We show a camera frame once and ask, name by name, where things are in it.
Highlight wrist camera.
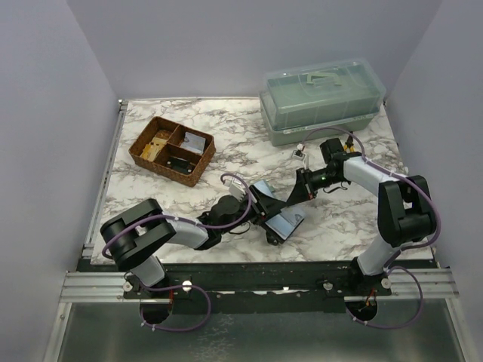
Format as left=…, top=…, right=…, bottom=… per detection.
left=228, top=174, right=249, bottom=201
left=291, top=149, right=309, bottom=170

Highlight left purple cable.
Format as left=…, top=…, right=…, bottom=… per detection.
left=102, top=173, right=253, bottom=333

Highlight black leather card holder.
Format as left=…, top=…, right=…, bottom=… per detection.
left=263, top=207, right=306, bottom=246

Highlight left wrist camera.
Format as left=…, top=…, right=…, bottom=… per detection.
left=228, top=174, right=249, bottom=201

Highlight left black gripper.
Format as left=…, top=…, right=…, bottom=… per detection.
left=220, top=186, right=286, bottom=236

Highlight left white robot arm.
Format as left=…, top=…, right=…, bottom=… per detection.
left=100, top=186, right=294, bottom=298

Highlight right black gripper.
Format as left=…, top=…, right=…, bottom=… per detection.
left=287, top=167, right=343, bottom=207

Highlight green plastic storage box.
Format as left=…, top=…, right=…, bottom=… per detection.
left=259, top=59, right=386, bottom=146

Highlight purple cable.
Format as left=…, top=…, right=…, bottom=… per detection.
left=102, top=173, right=253, bottom=333
left=300, top=127, right=442, bottom=329

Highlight gold cards in basket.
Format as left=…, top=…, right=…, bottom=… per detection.
left=140, top=137, right=167, bottom=162

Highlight white VIP card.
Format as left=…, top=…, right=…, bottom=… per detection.
left=180, top=132, right=206, bottom=155

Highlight black metal base rail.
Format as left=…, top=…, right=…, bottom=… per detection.
left=77, top=258, right=397, bottom=316

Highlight brown woven divided basket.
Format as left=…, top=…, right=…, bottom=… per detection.
left=128, top=116, right=216, bottom=187

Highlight yellow handled pliers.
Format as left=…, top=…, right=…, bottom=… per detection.
left=343, top=132, right=356, bottom=153

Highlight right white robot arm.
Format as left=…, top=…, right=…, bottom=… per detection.
left=286, top=138, right=438, bottom=296

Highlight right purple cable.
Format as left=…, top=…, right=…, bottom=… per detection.
left=300, top=127, right=442, bottom=329

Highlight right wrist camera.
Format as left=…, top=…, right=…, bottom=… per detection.
left=291, top=149, right=309, bottom=170

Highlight aluminium frame rail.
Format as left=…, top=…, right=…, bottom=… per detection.
left=80, top=100, right=129, bottom=259

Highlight black item in basket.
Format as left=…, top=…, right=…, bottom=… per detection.
left=166, top=157, right=194, bottom=175

